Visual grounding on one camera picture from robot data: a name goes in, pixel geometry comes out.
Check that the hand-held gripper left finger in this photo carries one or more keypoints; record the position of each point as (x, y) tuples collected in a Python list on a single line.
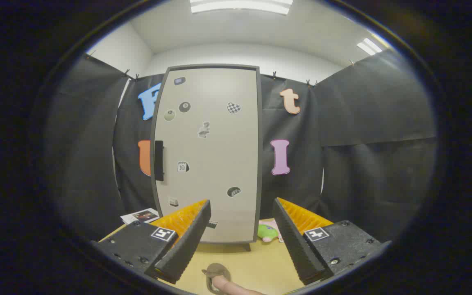
[(187, 246)]

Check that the brown fuzzy shoe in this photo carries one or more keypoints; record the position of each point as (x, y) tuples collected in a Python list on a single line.
[(216, 268)]

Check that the black backdrop cloth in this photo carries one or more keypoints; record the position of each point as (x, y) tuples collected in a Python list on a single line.
[(363, 123)]

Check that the large ceiling light panel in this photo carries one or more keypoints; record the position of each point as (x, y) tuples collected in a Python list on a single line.
[(240, 6)]

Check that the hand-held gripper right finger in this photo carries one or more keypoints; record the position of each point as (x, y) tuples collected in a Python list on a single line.
[(295, 246)]

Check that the light grey shoe cabinet door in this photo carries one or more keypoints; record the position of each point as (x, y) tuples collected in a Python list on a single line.
[(219, 155)]

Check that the grey shoe cabinet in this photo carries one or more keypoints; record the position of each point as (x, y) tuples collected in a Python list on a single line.
[(247, 246)]

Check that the white book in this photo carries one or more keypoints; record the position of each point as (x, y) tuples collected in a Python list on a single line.
[(139, 216)]

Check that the pink and green plush toy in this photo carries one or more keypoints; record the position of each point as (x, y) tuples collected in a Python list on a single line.
[(266, 232)]

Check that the small ceiling light panel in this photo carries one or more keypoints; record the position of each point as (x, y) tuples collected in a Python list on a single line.
[(369, 46)]

